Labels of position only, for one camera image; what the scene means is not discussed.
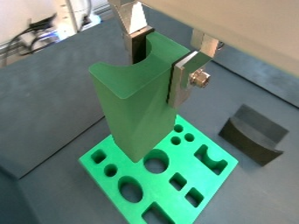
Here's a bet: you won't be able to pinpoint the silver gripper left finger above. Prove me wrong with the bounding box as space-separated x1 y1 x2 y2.
107 0 155 64

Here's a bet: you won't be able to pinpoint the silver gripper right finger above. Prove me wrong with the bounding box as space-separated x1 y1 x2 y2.
167 29 221 109

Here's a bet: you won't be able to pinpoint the green arch block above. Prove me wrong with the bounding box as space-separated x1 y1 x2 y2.
89 31 190 162

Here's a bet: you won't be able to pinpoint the dark grey arch block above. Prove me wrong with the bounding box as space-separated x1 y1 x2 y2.
219 104 289 166

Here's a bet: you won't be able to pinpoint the green shape sorter board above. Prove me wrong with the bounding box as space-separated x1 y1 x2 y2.
79 116 238 224

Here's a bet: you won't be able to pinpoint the white aluminium frame post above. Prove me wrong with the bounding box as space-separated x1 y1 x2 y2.
54 0 101 39

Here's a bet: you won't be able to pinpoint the black cables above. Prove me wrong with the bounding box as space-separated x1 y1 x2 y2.
2 0 95 68

